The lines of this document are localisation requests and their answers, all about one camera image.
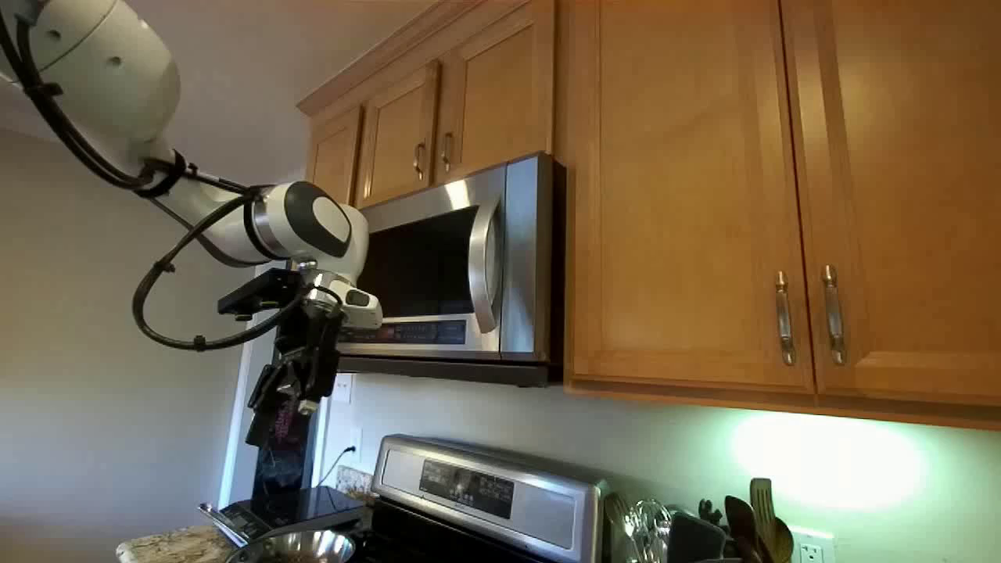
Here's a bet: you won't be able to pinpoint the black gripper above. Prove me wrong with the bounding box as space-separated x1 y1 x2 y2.
245 293 348 449

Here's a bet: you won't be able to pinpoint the stainless steel microwave body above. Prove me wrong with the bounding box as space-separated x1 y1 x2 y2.
336 154 570 386

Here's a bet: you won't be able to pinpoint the small wooden cabinet door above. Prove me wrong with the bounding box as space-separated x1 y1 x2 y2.
432 0 561 187
353 62 446 208

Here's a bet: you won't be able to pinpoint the tall wooden cabinet door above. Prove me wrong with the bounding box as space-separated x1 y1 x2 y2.
780 0 1001 410
561 0 818 398

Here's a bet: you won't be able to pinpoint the black countertop appliance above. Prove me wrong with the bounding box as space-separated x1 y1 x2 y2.
210 416 368 548

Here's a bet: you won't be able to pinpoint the steel mixing bowl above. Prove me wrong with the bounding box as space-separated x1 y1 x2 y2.
245 525 359 563

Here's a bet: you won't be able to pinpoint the beige patterned cloth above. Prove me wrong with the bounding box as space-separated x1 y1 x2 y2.
112 522 237 563

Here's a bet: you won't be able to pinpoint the stainless steel stove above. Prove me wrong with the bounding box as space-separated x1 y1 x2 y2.
353 430 612 563

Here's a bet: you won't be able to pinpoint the clear glass jar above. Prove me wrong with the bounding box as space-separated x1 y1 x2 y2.
608 496 674 563

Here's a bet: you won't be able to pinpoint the dark utensil holder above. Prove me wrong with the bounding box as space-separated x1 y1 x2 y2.
666 496 734 563

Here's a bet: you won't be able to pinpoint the wooden cooking utensils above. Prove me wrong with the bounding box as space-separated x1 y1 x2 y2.
722 475 799 563

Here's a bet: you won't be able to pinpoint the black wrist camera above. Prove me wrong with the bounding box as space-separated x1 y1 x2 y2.
217 266 313 321

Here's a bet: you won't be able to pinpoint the wall outlet with plug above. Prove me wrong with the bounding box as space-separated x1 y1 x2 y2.
323 444 376 500

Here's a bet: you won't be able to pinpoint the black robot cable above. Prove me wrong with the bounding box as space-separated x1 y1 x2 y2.
0 13 348 352

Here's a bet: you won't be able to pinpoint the wooden cabinet frame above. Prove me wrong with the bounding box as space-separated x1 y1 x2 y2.
293 0 1001 435

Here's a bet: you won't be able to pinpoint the white wall outlet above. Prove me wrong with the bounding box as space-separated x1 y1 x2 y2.
789 525 839 563

